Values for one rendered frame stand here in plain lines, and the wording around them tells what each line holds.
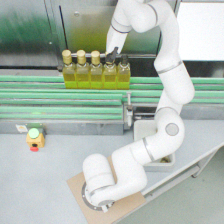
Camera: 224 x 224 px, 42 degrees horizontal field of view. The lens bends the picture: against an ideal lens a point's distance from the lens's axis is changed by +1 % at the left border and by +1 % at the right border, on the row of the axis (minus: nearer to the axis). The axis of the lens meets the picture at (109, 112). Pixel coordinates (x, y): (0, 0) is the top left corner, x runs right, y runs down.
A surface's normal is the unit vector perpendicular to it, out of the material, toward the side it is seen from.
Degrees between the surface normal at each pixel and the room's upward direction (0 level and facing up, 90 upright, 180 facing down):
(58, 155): 0
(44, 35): 91
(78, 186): 1
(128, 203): 1
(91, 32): 91
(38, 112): 90
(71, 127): 90
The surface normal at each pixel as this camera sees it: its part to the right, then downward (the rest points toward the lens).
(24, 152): 0.00, -0.52
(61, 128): -0.01, 0.85
